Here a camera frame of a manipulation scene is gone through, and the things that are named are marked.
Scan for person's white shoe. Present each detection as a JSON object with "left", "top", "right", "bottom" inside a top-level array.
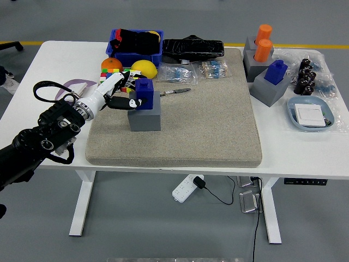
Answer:
[{"left": 4, "top": 72, "right": 20, "bottom": 96}]

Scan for long black cable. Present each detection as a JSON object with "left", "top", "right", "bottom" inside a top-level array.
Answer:
[{"left": 250, "top": 177, "right": 264, "bottom": 262}]

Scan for small metal multitool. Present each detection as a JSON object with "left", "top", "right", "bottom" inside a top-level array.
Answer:
[{"left": 159, "top": 87, "right": 192, "bottom": 97}]

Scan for black chair base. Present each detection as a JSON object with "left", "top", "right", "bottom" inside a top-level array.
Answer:
[{"left": 0, "top": 41, "right": 24, "bottom": 52}]

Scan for white switch panel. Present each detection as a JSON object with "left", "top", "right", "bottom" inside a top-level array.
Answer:
[
  {"left": 293, "top": 103, "right": 328, "bottom": 128},
  {"left": 81, "top": 84, "right": 99, "bottom": 97},
  {"left": 69, "top": 82, "right": 88, "bottom": 95}
]

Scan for grey square seal holder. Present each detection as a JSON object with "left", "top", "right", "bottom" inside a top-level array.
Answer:
[
  {"left": 243, "top": 35, "right": 275, "bottom": 55},
  {"left": 127, "top": 91, "right": 161, "bottom": 132},
  {"left": 250, "top": 68, "right": 292, "bottom": 108},
  {"left": 243, "top": 50, "right": 276, "bottom": 82}
]

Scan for thin black adapter cable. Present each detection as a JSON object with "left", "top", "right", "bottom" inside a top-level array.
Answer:
[{"left": 203, "top": 176, "right": 237, "bottom": 206}]

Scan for white power strip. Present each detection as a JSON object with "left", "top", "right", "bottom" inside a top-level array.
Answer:
[{"left": 172, "top": 174, "right": 204, "bottom": 204}]

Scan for white table leg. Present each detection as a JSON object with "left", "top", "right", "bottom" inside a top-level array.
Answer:
[
  {"left": 68, "top": 170, "right": 97, "bottom": 237},
  {"left": 260, "top": 177, "right": 282, "bottom": 245}
]

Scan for clear bag brown resistors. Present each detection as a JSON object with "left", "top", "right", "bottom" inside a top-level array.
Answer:
[{"left": 194, "top": 59, "right": 230, "bottom": 80}]

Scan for black wrapped tray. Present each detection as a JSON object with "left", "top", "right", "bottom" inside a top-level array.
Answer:
[{"left": 162, "top": 34, "right": 225, "bottom": 62}]

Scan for orange fruit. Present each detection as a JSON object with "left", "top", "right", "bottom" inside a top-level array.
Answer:
[{"left": 101, "top": 57, "right": 124, "bottom": 74}]

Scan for shiny metal bracket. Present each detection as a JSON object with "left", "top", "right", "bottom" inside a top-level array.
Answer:
[
  {"left": 239, "top": 190, "right": 263, "bottom": 214},
  {"left": 236, "top": 176, "right": 260, "bottom": 188}
]

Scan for orange cylinder seal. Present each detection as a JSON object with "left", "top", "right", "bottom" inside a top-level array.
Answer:
[
  {"left": 255, "top": 24, "right": 273, "bottom": 46},
  {"left": 254, "top": 38, "right": 273, "bottom": 63}
]

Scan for yellow lemon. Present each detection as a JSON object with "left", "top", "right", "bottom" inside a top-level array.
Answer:
[{"left": 130, "top": 59, "right": 158, "bottom": 81}]

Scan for blue square seal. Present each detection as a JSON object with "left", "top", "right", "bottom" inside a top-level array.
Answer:
[
  {"left": 135, "top": 78, "right": 155, "bottom": 111},
  {"left": 263, "top": 59, "right": 288, "bottom": 86}
]

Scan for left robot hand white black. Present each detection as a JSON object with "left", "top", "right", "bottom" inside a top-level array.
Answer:
[{"left": 76, "top": 69, "right": 149, "bottom": 118}]

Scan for purple shallow dish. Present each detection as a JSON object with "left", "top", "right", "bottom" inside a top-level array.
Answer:
[{"left": 56, "top": 79, "right": 99, "bottom": 103}]

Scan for clear bag blue resistors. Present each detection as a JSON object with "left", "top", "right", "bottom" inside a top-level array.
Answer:
[{"left": 155, "top": 62, "right": 198, "bottom": 86}]

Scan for black cloth bundle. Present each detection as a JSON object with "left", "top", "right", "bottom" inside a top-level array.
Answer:
[{"left": 110, "top": 28, "right": 161, "bottom": 54}]

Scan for blue plastic bin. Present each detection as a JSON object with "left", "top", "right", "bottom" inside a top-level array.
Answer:
[{"left": 105, "top": 28, "right": 165, "bottom": 68}]

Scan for multicoloured puzzle cube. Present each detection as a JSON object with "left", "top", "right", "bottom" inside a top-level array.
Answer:
[
  {"left": 99, "top": 68, "right": 121, "bottom": 84},
  {"left": 119, "top": 68, "right": 143, "bottom": 93}
]

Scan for clear bag blue parts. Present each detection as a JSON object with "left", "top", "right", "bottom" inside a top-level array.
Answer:
[{"left": 313, "top": 71, "right": 338, "bottom": 98}]

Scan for grey-brown mat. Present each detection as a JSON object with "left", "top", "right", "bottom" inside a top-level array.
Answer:
[{"left": 85, "top": 48, "right": 263, "bottom": 169}]

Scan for black table control panel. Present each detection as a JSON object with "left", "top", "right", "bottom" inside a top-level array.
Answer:
[{"left": 284, "top": 177, "right": 328, "bottom": 186}]

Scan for light blue shallow dish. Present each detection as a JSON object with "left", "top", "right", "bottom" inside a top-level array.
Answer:
[{"left": 287, "top": 96, "right": 335, "bottom": 133}]

